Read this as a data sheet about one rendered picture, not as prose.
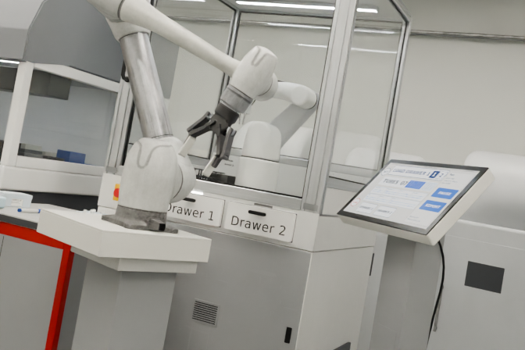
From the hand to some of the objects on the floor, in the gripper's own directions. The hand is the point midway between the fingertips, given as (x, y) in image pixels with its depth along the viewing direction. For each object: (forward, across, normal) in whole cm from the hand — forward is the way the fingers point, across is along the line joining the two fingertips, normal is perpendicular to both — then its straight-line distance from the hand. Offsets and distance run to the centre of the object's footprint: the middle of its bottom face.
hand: (194, 162), depth 213 cm
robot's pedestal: (+102, -28, -13) cm, 106 cm away
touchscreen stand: (+69, -73, -82) cm, 130 cm away
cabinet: (+97, +23, -119) cm, 156 cm away
